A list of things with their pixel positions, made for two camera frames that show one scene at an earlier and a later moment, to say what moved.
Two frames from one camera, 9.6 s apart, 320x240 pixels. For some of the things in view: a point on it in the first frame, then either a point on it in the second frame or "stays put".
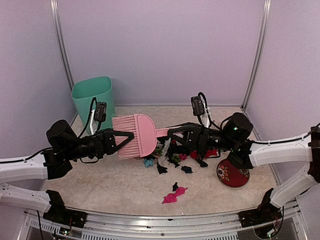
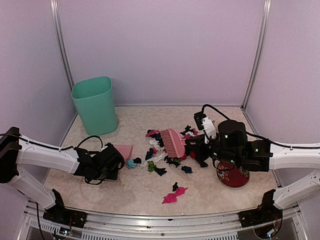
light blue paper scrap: [148, 163] to [131, 164]
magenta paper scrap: [172, 197] stays put
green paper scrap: [158, 151] to [151, 166]
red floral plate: [231, 175] stays put
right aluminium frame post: [261, 51] stays put
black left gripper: [104, 142] to [114, 174]
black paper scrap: [202, 163] stays put
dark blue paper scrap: [187, 169] stays put
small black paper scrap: [175, 186] stays put
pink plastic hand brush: [144, 142] to [173, 141]
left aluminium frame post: [56, 17] stays put
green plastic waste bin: [83, 93] stays put
